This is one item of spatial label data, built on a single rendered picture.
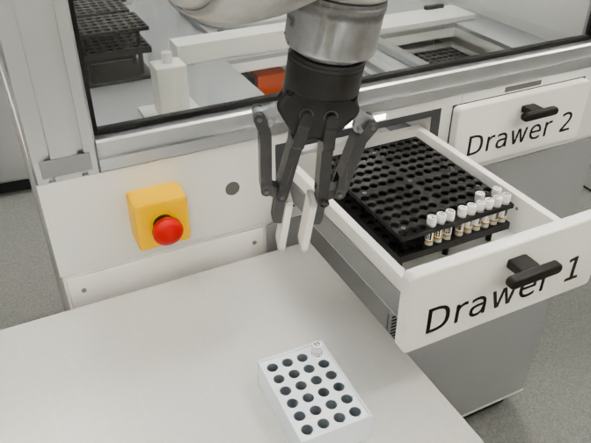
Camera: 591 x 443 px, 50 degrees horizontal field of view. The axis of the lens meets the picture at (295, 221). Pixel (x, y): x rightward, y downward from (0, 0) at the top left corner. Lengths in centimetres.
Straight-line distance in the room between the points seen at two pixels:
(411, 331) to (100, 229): 43
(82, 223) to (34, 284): 141
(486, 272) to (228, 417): 33
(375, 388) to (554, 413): 112
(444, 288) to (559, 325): 142
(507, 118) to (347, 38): 60
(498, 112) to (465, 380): 70
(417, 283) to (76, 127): 45
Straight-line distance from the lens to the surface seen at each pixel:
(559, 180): 136
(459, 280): 73
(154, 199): 84
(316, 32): 58
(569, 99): 124
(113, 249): 92
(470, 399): 166
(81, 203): 87
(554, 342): 207
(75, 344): 88
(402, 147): 99
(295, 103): 64
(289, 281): 93
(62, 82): 81
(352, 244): 81
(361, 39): 59
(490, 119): 112
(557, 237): 80
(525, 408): 186
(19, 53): 79
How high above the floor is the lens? 135
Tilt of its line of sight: 34 degrees down
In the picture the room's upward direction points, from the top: straight up
